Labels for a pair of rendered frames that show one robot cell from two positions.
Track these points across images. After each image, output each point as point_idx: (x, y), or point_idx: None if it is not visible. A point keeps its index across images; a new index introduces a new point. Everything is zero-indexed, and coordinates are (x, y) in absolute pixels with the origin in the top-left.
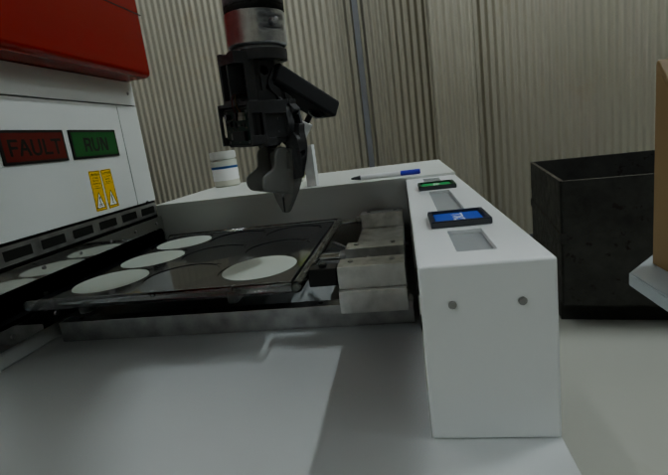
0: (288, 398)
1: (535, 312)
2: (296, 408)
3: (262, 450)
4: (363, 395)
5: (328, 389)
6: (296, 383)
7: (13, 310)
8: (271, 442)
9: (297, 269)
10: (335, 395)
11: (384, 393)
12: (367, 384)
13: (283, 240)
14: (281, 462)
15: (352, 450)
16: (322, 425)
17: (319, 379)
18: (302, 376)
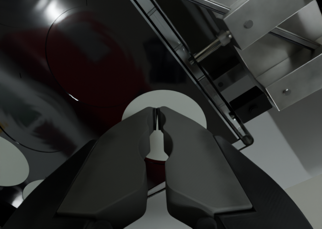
0: (262, 149)
1: None
2: (272, 151)
3: (277, 173)
4: (304, 127)
5: (279, 133)
6: (256, 139)
7: (4, 217)
8: (277, 169)
9: (218, 117)
10: (286, 134)
11: (315, 119)
12: (300, 118)
13: (59, 27)
14: (290, 172)
15: (317, 155)
16: (294, 152)
17: (267, 130)
18: (254, 132)
